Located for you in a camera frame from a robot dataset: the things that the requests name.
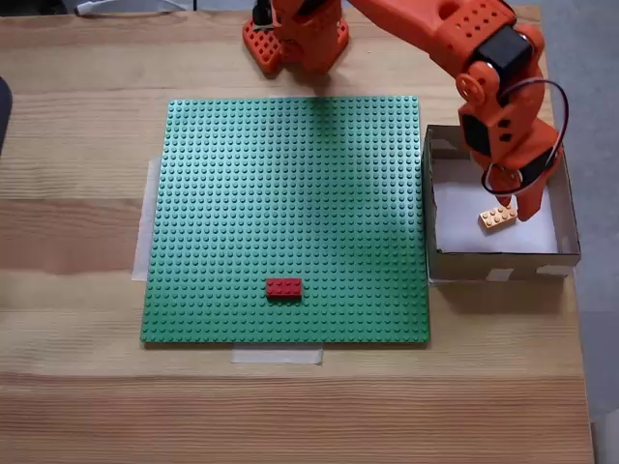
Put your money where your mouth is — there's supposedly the white curved object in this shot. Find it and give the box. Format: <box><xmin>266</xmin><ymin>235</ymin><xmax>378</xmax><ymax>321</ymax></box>
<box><xmin>74</xmin><ymin>0</ymin><xmax>183</xmax><ymax>15</ymax></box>

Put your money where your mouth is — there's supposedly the long masking tape strip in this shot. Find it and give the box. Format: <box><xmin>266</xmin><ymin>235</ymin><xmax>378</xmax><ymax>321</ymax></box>
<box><xmin>132</xmin><ymin>155</ymin><xmax>163</xmax><ymax>282</ymax></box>

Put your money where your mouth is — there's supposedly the white paper sheet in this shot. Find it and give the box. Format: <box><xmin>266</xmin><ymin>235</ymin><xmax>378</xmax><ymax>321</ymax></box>
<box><xmin>432</xmin><ymin>161</ymin><xmax>560</xmax><ymax>255</ymax></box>

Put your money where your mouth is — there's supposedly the short masking tape strip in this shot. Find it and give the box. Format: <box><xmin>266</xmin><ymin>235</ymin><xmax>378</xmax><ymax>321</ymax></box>
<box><xmin>230</xmin><ymin>346</ymin><xmax>324</xmax><ymax>366</ymax></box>

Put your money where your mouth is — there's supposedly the red lego block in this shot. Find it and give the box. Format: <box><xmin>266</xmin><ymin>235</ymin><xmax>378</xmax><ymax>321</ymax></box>
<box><xmin>264</xmin><ymin>277</ymin><xmax>305</xmax><ymax>304</ymax></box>

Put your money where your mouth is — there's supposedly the gripper motor cable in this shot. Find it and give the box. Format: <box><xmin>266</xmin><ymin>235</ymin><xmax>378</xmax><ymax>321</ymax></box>
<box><xmin>482</xmin><ymin>78</ymin><xmax>570</xmax><ymax>197</ymax></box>

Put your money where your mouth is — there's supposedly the yellow lego block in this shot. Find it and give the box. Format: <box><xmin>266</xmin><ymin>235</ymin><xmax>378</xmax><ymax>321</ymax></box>
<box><xmin>478</xmin><ymin>202</ymin><xmax>518</xmax><ymax>236</ymax></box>

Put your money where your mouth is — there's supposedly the black rounded object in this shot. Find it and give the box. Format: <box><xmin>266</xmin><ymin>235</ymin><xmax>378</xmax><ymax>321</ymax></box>
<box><xmin>0</xmin><ymin>75</ymin><xmax>15</xmax><ymax>159</ymax></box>

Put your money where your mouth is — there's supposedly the green lego baseplate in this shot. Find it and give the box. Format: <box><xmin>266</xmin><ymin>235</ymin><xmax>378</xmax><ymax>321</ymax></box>
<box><xmin>138</xmin><ymin>95</ymin><xmax>431</xmax><ymax>348</ymax></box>

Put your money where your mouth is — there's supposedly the open cardboard box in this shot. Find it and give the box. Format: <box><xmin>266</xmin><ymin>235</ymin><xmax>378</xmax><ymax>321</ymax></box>
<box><xmin>421</xmin><ymin>124</ymin><xmax>581</xmax><ymax>286</ymax></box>

